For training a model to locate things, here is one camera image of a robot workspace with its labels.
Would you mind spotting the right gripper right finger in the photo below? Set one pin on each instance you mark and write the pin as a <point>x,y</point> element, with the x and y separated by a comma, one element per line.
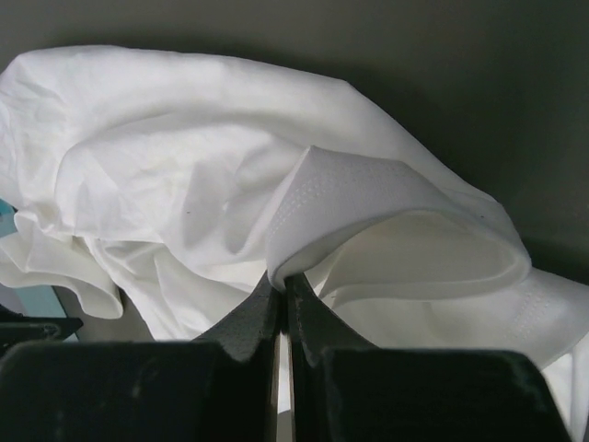
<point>313,327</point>

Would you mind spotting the white daisy print t-shirt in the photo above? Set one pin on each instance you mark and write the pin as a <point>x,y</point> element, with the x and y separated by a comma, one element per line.
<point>180,179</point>

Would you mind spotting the teal cutting mat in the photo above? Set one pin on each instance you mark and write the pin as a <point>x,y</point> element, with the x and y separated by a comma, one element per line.
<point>35,301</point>

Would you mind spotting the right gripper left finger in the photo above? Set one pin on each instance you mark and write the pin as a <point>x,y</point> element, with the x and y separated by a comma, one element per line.
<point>252,328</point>

